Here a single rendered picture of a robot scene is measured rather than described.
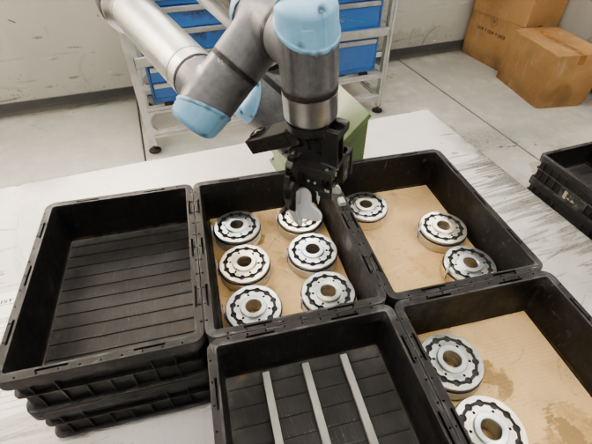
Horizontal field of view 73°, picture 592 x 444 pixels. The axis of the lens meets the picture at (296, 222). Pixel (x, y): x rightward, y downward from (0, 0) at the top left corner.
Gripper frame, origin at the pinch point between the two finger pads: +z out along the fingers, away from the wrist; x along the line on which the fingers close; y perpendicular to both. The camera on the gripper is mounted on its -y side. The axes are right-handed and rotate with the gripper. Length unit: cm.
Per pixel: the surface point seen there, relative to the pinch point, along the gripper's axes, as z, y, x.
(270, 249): 17.1, -9.1, -0.9
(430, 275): 18.5, 23.0, 10.2
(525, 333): 18.0, 41.9, 5.9
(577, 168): 67, 56, 125
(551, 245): 36, 47, 47
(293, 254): 14.1, -2.7, -1.3
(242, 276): 12.9, -8.2, -11.4
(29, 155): 105, -238, 38
